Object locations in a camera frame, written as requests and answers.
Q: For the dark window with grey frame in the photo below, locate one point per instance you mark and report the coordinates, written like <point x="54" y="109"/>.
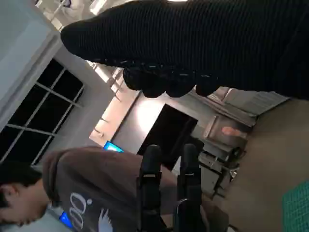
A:
<point x="36" y="116"/>

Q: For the large black screen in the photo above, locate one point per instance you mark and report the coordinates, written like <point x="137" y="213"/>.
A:
<point x="169" y="130"/>

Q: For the grey metal cart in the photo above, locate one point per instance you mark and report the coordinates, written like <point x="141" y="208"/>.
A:
<point x="212" y="174"/>

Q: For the blue lit monitor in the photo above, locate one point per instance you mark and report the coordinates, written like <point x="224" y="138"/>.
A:
<point x="112" y="146"/>
<point x="65" y="218"/>

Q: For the person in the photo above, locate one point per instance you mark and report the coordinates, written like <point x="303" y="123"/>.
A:
<point x="96" y="174"/>

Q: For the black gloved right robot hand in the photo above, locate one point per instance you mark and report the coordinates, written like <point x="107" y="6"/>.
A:
<point x="193" y="43"/>

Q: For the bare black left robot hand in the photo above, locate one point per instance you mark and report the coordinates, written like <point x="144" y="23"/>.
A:
<point x="149" y="183"/>

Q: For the green cutting mat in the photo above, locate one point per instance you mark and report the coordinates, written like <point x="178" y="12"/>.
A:
<point x="297" y="207"/>

